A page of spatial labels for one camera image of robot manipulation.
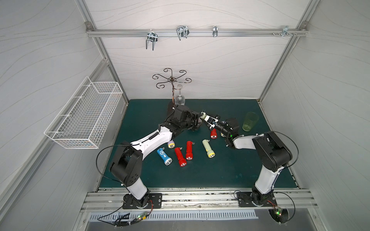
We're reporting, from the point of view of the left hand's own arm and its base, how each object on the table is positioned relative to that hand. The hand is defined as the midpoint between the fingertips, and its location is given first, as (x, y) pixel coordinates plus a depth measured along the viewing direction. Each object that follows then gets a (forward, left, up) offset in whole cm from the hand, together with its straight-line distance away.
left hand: (205, 116), depth 80 cm
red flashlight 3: (+1, -7, -21) cm, 22 cm away
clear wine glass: (+15, +16, -1) cm, 22 cm away
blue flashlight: (-18, +22, -20) cm, 35 cm away
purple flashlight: (-7, +21, -20) cm, 30 cm away
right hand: (+5, +1, -3) cm, 6 cm away
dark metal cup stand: (+24, +21, +7) cm, 33 cm away
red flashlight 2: (-14, +9, -22) cm, 27 cm away
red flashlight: (-18, +13, -22) cm, 31 cm away
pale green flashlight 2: (+1, +1, -1) cm, 2 cm away
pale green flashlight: (-13, -4, -21) cm, 25 cm away
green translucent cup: (+10, -33, -15) cm, 38 cm away
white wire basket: (-10, +61, +7) cm, 62 cm away
